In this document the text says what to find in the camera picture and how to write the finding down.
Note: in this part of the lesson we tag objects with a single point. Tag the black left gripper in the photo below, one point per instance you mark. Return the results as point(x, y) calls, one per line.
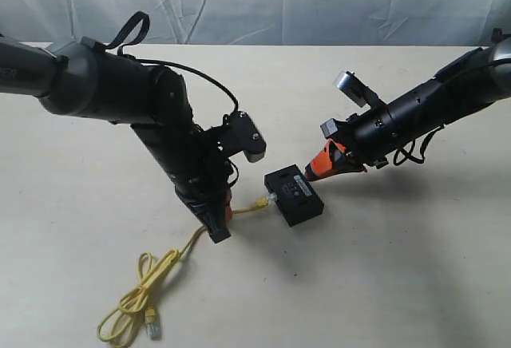
point(201, 179)

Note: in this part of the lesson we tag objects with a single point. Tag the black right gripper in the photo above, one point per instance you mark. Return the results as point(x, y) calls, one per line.
point(370, 137)

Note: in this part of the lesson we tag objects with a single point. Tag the black network switch box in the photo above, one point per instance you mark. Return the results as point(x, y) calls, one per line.
point(295, 198)

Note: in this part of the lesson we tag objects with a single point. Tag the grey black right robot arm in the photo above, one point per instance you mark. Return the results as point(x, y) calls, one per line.
point(400, 131)

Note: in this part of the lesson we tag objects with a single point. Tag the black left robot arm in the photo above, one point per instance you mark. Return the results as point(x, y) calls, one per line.
point(81, 79)

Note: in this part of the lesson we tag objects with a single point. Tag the white wrinkled backdrop cloth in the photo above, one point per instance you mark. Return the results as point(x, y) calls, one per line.
point(262, 22)

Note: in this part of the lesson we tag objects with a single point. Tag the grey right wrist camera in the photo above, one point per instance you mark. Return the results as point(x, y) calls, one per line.
point(355, 90)

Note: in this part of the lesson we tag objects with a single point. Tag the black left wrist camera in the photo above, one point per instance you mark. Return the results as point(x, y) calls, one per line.
point(238, 133)

